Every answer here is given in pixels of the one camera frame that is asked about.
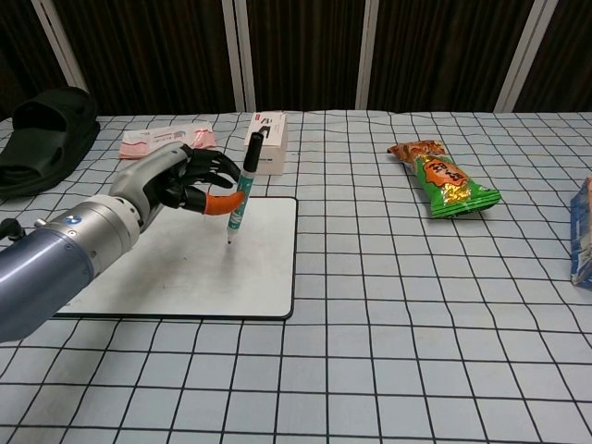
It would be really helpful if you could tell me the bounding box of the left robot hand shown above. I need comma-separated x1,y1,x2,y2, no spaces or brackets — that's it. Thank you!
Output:
109,143,245,228

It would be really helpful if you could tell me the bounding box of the green white whiteboard marker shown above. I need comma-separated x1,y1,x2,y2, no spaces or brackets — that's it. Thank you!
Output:
226,130,265,245

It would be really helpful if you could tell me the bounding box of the white rimmed whiteboard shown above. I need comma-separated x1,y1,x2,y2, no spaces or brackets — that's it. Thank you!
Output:
53,197,299,321

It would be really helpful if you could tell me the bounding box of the pink wet wipes pack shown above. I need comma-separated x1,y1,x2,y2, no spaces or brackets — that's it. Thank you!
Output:
118,121,217,161

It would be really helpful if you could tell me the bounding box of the small white product box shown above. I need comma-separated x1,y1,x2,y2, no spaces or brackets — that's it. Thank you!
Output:
243,110,290,177

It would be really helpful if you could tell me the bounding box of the black rubber slipper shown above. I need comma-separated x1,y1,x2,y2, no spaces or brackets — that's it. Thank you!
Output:
0,87,101,202

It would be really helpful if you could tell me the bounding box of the white grid tablecloth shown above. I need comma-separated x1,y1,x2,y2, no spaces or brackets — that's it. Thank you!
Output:
0,109,592,444

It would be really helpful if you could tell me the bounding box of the green orange snack bag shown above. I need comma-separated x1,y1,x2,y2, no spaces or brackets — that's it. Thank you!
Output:
387,140,503,220

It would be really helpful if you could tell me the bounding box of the blue printed package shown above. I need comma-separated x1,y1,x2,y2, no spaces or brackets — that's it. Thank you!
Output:
569,176,592,290

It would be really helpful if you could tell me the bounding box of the white frame post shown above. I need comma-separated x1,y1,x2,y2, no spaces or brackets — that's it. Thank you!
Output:
492,0,560,114
355,0,380,111
220,0,257,113
30,0,91,93

